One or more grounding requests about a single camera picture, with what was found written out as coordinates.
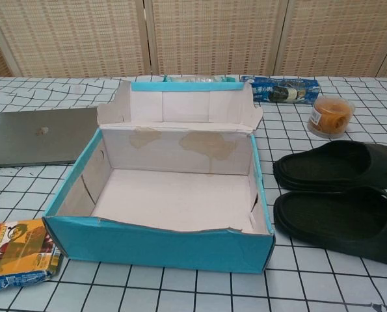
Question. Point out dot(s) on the white black checked tablecloth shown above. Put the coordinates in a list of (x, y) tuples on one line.
[(193, 289)]

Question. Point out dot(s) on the bamboo folding screen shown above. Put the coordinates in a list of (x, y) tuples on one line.
[(212, 35)]

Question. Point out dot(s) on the yellow orange snack pack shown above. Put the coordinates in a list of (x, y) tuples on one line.
[(17, 253)]

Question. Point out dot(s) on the teal cardboard shoe box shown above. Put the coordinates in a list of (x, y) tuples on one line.
[(167, 247)]

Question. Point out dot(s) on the blue cookie package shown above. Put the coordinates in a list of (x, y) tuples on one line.
[(277, 89)]

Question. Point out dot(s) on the grey closed laptop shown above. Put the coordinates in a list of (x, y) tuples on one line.
[(34, 139)]

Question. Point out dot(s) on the black rubber slipper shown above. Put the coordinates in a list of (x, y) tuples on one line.
[(326, 165), (336, 224)]

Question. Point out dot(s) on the clear tub of rubber bands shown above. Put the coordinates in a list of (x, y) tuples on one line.
[(329, 117)]

